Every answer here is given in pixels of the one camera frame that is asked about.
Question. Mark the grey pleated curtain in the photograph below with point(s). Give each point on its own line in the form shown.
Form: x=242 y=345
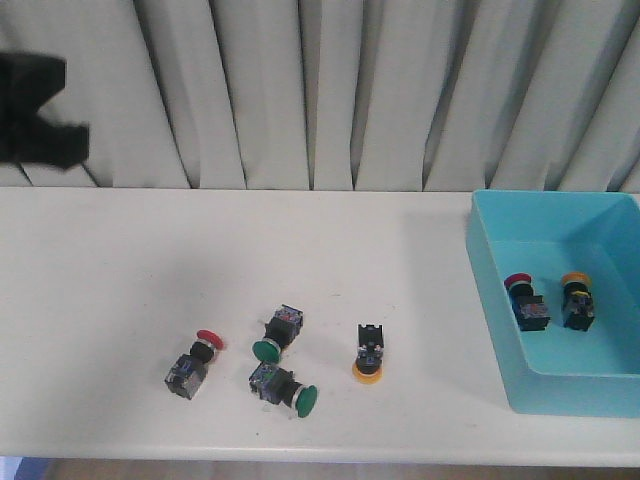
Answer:
x=338 y=95

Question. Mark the red push button lying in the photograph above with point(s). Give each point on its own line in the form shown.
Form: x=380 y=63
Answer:
x=189 y=371

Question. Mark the light blue plastic box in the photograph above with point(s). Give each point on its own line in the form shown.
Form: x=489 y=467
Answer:
x=560 y=371

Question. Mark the green push button upper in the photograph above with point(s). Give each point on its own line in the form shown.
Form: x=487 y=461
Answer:
x=284 y=326

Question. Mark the green push button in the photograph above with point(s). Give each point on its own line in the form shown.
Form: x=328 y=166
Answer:
x=284 y=326
x=275 y=385

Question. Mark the green push button lower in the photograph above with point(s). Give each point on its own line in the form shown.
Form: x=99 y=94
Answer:
x=275 y=385

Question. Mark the yellow push button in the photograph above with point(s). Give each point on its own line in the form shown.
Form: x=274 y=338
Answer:
x=578 y=304
x=367 y=366

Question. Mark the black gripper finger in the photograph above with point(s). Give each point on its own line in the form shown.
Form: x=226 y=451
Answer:
x=39 y=142
x=29 y=81

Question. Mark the red push button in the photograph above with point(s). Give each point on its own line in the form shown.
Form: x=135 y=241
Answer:
x=189 y=371
x=530 y=310

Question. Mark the yellow push button upside down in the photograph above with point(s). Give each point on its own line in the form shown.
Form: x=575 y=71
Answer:
x=367 y=366

